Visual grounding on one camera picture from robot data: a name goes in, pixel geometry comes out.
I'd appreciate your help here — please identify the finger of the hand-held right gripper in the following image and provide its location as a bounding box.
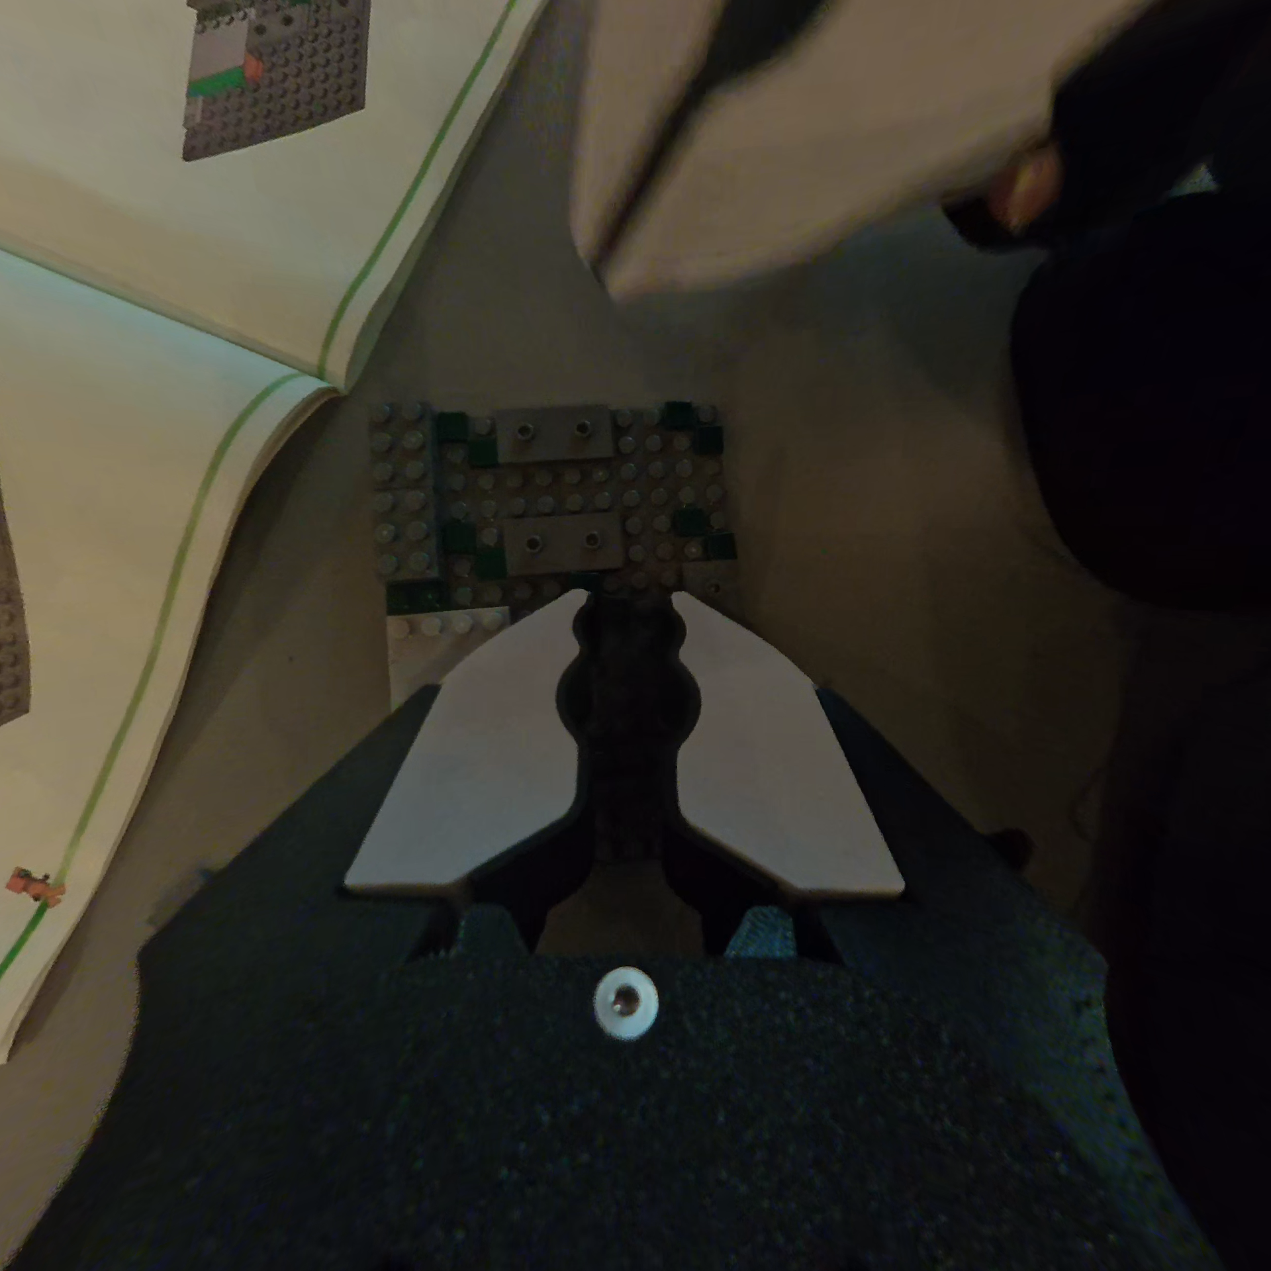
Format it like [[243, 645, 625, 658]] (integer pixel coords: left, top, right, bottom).
[[570, 0, 785, 270], [601, 0, 1153, 300]]

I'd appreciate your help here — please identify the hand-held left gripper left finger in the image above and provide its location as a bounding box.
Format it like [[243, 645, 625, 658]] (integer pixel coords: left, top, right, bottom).
[[343, 588, 631, 953]]

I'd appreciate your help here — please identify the grey studded brick baseplate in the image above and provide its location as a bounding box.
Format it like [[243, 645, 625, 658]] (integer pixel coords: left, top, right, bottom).
[[368, 399, 741, 712]]

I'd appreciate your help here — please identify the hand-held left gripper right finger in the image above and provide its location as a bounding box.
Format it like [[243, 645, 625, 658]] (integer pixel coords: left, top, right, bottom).
[[629, 588, 906, 954]]

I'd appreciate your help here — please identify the dark round object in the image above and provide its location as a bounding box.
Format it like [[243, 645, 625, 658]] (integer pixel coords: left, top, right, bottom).
[[1011, 189, 1271, 609]]

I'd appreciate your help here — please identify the person's right hand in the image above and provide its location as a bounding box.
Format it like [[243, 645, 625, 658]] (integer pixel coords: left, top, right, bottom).
[[988, 143, 1065, 234]]

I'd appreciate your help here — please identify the brick instruction booklet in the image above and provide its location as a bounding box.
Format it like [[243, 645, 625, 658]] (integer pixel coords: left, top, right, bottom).
[[0, 0, 549, 1065]]

